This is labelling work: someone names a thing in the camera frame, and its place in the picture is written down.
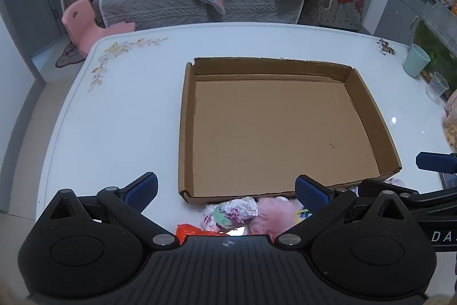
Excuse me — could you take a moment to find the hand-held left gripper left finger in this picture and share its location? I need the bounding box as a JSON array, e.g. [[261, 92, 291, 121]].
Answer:
[[46, 172, 179, 250]]

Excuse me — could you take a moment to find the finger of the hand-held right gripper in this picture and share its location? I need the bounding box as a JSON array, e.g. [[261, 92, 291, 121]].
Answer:
[[358, 179, 457, 216], [416, 152, 457, 173]]

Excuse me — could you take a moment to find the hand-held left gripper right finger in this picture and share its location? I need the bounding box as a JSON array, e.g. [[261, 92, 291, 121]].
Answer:
[[275, 174, 415, 250]]

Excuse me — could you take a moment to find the orange plastic bag bundle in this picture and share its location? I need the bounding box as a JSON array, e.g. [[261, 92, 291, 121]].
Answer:
[[176, 224, 222, 246]]

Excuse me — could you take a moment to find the shallow cardboard box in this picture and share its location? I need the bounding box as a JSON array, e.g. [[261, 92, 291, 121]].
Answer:
[[178, 57, 402, 204]]

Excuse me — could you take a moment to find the white bundle teal hair tie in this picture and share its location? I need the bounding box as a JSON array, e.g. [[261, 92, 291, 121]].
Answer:
[[203, 197, 258, 230]]

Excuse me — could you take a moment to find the snack bag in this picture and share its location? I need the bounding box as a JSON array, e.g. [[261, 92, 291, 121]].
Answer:
[[443, 101, 457, 152]]

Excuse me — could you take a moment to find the pink fluffy toy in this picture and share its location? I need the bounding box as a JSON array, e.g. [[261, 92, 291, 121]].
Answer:
[[248, 197, 304, 243]]

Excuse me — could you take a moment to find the clear plastic cup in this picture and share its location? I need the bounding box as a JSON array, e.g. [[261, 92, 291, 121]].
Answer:
[[426, 71, 450, 102]]

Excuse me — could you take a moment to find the green cup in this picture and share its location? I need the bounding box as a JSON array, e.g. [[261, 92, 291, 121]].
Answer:
[[403, 43, 431, 77]]

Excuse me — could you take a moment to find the glass fish tank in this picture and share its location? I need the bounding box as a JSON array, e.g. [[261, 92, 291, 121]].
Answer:
[[412, 1, 457, 98]]

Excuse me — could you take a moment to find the small floor rug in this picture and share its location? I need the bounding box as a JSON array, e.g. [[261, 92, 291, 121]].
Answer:
[[55, 41, 87, 69]]

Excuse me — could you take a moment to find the grey cabinet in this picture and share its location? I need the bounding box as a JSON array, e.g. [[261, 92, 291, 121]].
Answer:
[[373, 0, 438, 45]]

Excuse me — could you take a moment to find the pink child chair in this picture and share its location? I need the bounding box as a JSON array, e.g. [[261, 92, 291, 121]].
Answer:
[[61, 0, 137, 53]]

